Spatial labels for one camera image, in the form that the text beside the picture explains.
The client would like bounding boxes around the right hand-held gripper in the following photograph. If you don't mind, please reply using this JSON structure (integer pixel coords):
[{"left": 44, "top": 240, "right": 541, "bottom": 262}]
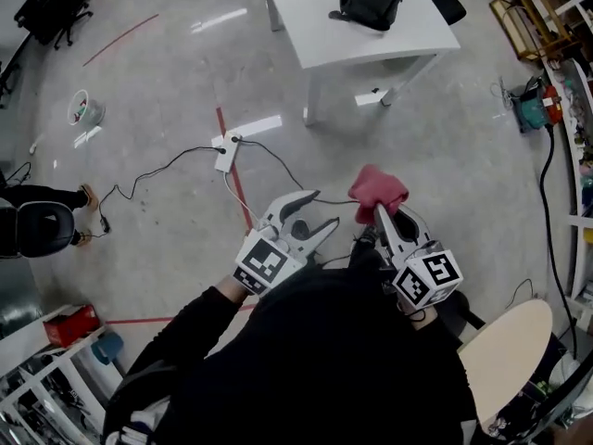
[{"left": 372, "top": 203, "right": 465, "bottom": 309}]

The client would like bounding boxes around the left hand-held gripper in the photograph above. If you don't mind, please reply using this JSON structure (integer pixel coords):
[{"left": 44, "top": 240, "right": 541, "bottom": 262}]
[{"left": 233, "top": 189, "right": 341, "bottom": 299}]

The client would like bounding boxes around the red cloth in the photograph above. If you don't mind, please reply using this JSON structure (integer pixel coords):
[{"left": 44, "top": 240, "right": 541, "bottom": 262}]
[{"left": 347, "top": 163, "right": 411, "bottom": 225}]

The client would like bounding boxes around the person's right forearm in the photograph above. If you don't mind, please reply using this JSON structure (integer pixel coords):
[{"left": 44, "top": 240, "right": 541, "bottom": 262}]
[{"left": 401, "top": 304, "right": 467, "bottom": 370}]

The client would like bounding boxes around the person's left forearm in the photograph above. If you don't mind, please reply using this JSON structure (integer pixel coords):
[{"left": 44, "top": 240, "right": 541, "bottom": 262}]
[{"left": 123, "top": 273, "right": 254, "bottom": 391}]

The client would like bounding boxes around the person's black shoe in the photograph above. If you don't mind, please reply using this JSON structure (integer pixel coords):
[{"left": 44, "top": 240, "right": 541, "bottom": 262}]
[{"left": 352, "top": 223, "right": 382, "bottom": 252}]

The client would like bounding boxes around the white power strip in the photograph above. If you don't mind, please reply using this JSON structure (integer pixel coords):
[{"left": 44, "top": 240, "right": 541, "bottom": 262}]
[{"left": 213, "top": 130, "right": 244, "bottom": 173}]

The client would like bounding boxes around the person's black-clothed torso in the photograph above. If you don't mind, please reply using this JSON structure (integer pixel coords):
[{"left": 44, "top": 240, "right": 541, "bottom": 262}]
[{"left": 166, "top": 248, "right": 478, "bottom": 445}]

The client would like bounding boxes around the white shelving rack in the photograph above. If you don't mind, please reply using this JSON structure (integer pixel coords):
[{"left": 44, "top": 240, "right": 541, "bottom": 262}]
[{"left": 539, "top": 0, "right": 593, "bottom": 317}]

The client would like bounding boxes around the green and orange machine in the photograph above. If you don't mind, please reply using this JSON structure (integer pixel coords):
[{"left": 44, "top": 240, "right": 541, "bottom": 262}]
[{"left": 508, "top": 75, "right": 565, "bottom": 134}]

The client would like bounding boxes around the white table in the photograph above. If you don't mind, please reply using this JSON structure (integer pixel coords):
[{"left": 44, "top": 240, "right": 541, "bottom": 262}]
[{"left": 259, "top": 0, "right": 462, "bottom": 128}]

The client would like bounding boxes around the blue container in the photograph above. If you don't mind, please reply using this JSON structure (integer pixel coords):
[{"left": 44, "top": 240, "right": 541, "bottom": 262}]
[{"left": 90, "top": 331, "right": 125, "bottom": 366}]

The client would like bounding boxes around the red box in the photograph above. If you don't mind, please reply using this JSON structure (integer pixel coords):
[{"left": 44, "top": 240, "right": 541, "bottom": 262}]
[{"left": 42, "top": 304, "right": 102, "bottom": 349}]

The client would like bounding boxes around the black padded chair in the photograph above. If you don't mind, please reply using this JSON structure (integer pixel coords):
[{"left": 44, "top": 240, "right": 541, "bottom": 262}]
[{"left": 0, "top": 200, "right": 77, "bottom": 260}]

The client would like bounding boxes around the white shelf unit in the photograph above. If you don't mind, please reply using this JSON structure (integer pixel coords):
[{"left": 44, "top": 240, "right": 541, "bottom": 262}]
[{"left": 0, "top": 302, "right": 129, "bottom": 445}]

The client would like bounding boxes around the thin black cable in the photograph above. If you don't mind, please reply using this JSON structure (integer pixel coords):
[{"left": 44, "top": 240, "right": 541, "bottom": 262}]
[
  {"left": 233, "top": 137, "right": 358, "bottom": 206},
  {"left": 97, "top": 145, "right": 227, "bottom": 238}
]

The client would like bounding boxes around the white cable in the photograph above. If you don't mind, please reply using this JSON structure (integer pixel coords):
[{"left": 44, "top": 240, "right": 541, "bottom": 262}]
[{"left": 223, "top": 170, "right": 261, "bottom": 224}]

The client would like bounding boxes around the thick black cable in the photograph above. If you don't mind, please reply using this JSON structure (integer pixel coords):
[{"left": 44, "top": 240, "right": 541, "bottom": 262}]
[{"left": 538, "top": 126, "right": 581, "bottom": 362}]

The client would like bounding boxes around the yellow metal frame cart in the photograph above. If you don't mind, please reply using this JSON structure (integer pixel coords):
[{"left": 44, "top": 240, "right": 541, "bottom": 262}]
[{"left": 489, "top": 0, "right": 583, "bottom": 63}]

